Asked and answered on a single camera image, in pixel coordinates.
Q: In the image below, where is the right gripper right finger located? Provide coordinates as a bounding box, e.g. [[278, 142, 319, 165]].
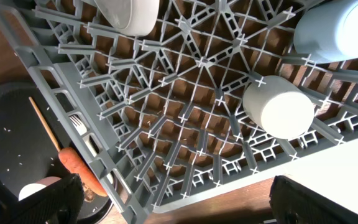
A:
[[269, 175, 358, 224]]

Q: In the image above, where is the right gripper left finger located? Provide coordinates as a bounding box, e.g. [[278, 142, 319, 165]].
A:
[[0, 174, 85, 223]]

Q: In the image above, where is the pink bowl with food scraps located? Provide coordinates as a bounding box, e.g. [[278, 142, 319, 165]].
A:
[[18, 176, 61, 201]]

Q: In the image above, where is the orange carrot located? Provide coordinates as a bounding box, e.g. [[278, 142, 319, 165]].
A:
[[58, 147, 108, 197]]

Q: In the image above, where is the white plastic fork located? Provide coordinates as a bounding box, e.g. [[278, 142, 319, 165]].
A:
[[68, 114, 114, 184]]

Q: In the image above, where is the wooden chopstick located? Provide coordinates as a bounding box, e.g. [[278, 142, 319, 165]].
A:
[[29, 96, 61, 152]]

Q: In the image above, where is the white paper cup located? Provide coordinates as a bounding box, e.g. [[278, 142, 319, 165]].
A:
[[242, 75, 314, 139]]

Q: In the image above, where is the light blue cup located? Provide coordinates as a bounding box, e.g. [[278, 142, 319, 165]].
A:
[[293, 0, 358, 63]]

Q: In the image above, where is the grey round plate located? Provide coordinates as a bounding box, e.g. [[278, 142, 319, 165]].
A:
[[95, 0, 160, 37]]

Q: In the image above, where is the grey dishwasher rack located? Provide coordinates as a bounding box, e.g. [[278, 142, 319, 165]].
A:
[[0, 0, 358, 223]]

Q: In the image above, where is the brown cookie piece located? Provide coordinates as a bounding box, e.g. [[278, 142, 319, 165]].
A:
[[82, 183, 96, 203]]

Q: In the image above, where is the round black serving tray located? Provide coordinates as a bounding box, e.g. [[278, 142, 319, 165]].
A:
[[0, 82, 112, 223]]

